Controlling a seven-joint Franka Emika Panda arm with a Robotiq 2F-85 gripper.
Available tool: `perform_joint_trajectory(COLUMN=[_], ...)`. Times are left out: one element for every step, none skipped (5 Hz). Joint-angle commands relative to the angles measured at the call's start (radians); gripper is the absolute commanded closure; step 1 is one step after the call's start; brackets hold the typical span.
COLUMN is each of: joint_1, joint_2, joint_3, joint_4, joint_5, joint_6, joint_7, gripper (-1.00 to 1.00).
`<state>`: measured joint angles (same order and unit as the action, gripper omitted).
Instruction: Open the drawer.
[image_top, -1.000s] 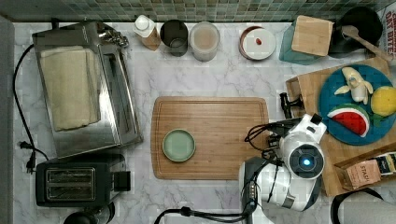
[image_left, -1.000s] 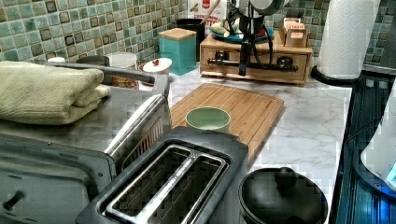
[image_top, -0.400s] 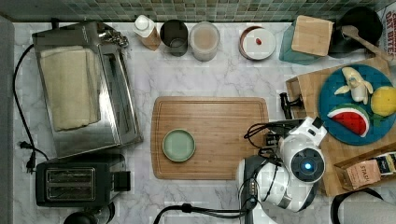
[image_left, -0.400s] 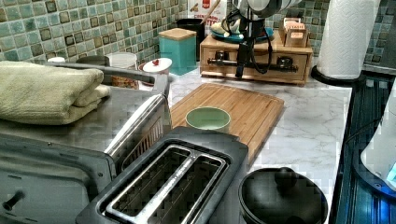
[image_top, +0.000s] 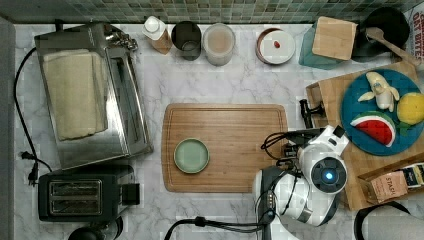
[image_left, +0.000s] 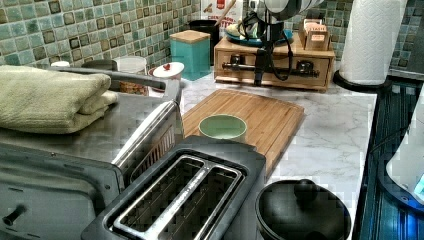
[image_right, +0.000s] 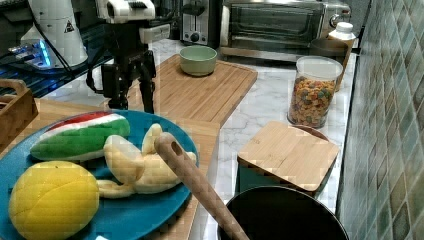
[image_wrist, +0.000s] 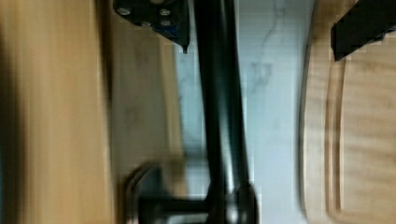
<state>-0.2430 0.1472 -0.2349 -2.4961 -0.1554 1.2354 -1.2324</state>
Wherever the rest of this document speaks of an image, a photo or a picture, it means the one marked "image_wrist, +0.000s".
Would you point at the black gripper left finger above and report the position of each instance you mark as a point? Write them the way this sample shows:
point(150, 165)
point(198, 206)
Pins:
point(168, 18)

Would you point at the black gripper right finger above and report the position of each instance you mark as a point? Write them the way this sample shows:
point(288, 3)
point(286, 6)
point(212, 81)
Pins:
point(366, 22)

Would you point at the large bamboo cutting board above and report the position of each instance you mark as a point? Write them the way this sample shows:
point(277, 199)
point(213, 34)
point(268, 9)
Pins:
point(347, 127)

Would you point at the black drawer handle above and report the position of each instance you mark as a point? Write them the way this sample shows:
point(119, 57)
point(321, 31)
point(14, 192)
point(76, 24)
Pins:
point(231, 198)

